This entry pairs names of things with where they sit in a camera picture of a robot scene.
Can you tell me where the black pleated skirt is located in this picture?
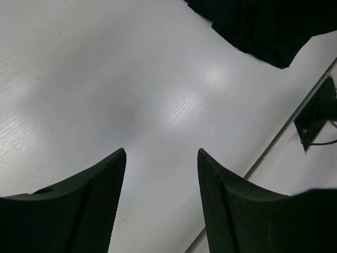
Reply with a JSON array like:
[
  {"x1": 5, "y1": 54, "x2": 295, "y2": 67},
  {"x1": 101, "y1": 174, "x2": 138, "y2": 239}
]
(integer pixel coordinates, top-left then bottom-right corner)
[{"x1": 187, "y1": 0, "x2": 336, "y2": 69}]

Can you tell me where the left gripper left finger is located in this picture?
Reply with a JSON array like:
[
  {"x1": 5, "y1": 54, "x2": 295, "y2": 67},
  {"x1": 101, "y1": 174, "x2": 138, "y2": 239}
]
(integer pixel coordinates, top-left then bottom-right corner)
[{"x1": 1, "y1": 148, "x2": 126, "y2": 252}]

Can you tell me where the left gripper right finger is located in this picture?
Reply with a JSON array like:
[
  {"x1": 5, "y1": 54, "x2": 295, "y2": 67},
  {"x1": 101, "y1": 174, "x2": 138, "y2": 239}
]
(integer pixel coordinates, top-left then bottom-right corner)
[{"x1": 197, "y1": 149, "x2": 336, "y2": 253}]

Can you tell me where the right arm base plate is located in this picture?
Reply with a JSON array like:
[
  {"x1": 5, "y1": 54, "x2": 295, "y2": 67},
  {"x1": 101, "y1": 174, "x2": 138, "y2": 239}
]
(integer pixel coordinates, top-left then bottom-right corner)
[{"x1": 294, "y1": 77, "x2": 336, "y2": 151}]

